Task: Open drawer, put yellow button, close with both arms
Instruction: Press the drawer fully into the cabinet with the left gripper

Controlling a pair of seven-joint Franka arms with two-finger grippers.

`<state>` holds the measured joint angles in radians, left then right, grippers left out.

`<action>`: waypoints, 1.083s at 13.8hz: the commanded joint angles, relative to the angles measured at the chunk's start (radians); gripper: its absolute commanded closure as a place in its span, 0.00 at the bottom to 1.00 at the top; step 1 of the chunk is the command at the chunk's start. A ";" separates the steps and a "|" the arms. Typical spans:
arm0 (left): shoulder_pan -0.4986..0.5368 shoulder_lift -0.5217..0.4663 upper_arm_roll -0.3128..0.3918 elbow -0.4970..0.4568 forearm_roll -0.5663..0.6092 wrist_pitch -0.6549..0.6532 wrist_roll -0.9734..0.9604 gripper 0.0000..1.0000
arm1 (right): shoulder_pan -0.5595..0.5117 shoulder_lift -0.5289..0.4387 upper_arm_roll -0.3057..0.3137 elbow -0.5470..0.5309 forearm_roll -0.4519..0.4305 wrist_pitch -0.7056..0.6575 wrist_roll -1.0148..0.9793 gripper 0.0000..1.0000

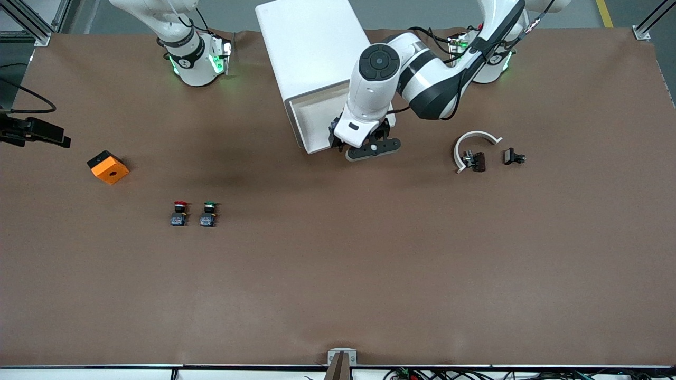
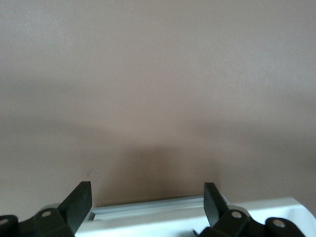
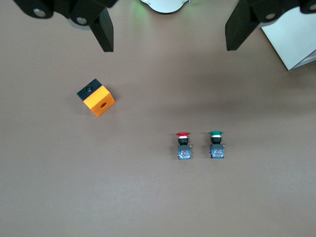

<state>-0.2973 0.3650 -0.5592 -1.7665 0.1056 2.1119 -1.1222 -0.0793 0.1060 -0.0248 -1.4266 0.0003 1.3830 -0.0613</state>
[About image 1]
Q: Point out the white plastic bin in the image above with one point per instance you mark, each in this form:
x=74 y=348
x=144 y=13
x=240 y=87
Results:
x=317 y=119

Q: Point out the grey metal edge bracket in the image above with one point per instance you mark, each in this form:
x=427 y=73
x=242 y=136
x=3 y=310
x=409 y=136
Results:
x=332 y=359

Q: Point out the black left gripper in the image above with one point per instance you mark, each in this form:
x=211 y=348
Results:
x=335 y=135

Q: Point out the aluminium frame profile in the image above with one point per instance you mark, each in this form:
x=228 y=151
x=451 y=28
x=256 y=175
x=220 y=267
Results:
x=45 y=38
x=641 y=32

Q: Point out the brown table mat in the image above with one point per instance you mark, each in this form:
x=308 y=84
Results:
x=338 y=264

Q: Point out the green push button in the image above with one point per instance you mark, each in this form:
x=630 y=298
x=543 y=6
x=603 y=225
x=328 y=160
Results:
x=208 y=218

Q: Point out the white table edge rail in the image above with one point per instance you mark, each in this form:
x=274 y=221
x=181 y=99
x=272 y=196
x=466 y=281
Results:
x=105 y=374

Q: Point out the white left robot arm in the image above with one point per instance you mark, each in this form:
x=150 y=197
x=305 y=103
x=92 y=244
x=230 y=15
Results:
x=369 y=95

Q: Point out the orange box with hole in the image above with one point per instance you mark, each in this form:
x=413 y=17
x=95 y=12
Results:
x=110 y=170

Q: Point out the white drawer cabinet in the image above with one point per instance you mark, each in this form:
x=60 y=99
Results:
x=306 y=47

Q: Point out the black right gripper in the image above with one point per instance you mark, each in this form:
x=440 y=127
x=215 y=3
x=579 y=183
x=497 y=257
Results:
x=10 y=125

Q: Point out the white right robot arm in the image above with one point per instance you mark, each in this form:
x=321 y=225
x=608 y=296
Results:
x=185 y=58

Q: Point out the small black switch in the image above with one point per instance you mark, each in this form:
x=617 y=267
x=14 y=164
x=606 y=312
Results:
x=509 y=156

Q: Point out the red push button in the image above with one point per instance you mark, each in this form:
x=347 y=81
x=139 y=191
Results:
x=179 y=217

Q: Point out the white curved bracket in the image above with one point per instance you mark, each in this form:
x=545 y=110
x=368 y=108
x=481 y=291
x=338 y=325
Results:
x=478 y=134

